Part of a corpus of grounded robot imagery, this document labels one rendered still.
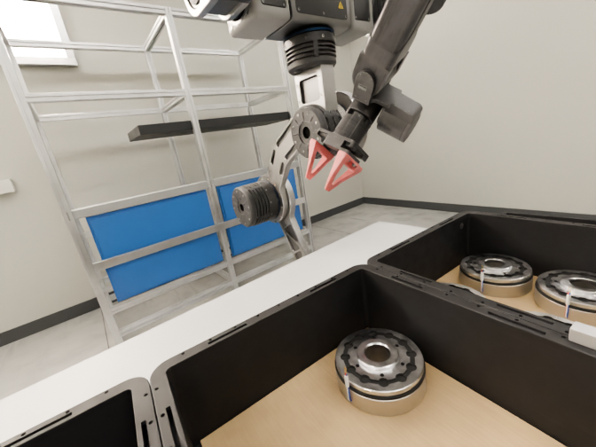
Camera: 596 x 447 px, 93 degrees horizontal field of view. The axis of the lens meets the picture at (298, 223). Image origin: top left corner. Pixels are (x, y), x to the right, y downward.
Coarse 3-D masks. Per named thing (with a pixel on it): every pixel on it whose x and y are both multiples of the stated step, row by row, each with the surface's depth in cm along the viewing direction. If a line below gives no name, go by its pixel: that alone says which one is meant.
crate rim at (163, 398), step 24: (360, 264) 42; (312, 288) 37; (408, 288) 35; (432, 288) 33; (264, 312) 34; (480, 312) 28; (216, 336) 31; (528, 336) 25; (552, 336) 24; (168, 360) 28; (192, 360) 29; (168, 384) 25; (168, 408) 23; (168, 432) 21
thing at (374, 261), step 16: (448, 224) 52; (544, 224) 46; (560, 224) 45; (576, 224) 43; (592, 224) 42; (416, 240) 47; (384, 256) 43; (400, 272) 38; (448, 288) 33; (480, 304) 29; (496, 304) 29; (528, 320) 26; (544, 320) 26
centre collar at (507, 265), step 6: (486, 258) 50; (492, 258) 50; (498, 258) 50; (480, 264) 49; (486, 264) 48; (504, 264) 48; (510, 264) 47; (486, 270) 48; (492, 270) 47; (498, 270) 46; (504, 270) 46
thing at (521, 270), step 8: (472, 256) 53; (480, 256) 53; (488, 256) 52; (496, 256) 52; (504, 256) 51; (512, 256) 50; (464, 264) 50; (472, 264) 50; (512, 264) 48; (520, 264) 48; (528, 264) 47; (472, 272) 48; (480, 272) 48; (488, 272) 47; (496, 272) 46; (504, 272) 46; (512, 272) 46; (520, 272) 46; (528, 272) 45; (488, 280) 45; (496, 280) 45; (504, 280) 44; (512, 280) 44; (520, 280) 44
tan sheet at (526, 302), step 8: (448, 272) 55; (456, 272) 54; (440, 280) 52; (448, 280) 52; (456, 280) 52; (488, 296) 46; (520, 296) 45; (528, 296) 44; (512, 304) 43; (520, 304) 43; (528, 304) 43; (536, 304) 42; (544, 312) 41
